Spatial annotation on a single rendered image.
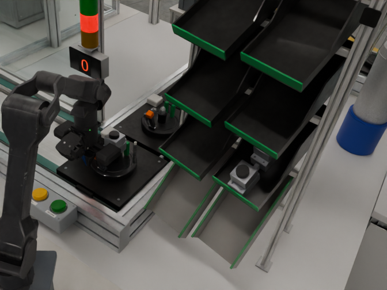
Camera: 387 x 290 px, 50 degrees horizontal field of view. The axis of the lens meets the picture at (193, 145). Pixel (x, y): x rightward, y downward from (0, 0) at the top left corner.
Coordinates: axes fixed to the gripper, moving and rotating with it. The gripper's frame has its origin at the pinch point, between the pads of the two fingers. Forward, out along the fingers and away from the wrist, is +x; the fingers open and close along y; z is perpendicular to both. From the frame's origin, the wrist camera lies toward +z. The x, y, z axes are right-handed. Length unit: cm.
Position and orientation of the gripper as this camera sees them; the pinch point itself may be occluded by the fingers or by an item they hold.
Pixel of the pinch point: (87, 156)
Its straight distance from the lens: 116.3
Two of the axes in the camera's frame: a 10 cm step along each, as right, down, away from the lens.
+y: 8.4, 4.3, -3.3
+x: -1.3, 7.4, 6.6
